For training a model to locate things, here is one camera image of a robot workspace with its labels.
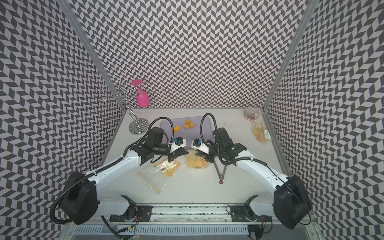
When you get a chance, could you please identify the clear resealable bag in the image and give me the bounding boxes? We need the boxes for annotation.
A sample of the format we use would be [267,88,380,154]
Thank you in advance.
[252,114,272,144]
[186,152,210,169]

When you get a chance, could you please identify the red metal tongs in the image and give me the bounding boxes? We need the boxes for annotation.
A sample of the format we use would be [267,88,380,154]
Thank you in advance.
[214,162,227,185]

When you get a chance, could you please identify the clear bag with cookies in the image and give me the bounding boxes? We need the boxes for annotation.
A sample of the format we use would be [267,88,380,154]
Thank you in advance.
[139,158,181,194]

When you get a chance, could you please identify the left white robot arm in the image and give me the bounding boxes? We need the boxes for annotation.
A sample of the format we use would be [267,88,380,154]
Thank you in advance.
[49,124,189,225]

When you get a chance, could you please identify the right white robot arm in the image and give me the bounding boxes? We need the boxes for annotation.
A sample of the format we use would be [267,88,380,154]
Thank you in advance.
[193,124,313,230]

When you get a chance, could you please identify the lavender plastic tray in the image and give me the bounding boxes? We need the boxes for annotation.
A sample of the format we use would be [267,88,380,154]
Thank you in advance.
[172,116,215,150]

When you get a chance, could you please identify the small pink stacked bowls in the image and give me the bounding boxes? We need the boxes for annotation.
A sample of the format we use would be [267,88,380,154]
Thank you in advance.
[244,107,260,121]

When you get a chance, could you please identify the pink plastic wine glass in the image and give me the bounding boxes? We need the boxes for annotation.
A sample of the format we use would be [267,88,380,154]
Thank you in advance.
[131,79,151,108]

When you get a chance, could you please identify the aluminium mounting rail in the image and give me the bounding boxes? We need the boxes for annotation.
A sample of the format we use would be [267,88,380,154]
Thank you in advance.
[67,203,316,226]

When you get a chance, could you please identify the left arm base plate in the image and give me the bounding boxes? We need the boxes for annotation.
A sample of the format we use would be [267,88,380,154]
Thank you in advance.
[110,206,153,223]

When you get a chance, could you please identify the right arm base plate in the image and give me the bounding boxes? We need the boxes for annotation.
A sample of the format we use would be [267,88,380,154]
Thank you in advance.
[228,205,271,223]

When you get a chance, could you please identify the metal wire glass rack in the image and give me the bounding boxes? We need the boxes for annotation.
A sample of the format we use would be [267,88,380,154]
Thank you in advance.
[100,83,149,135]

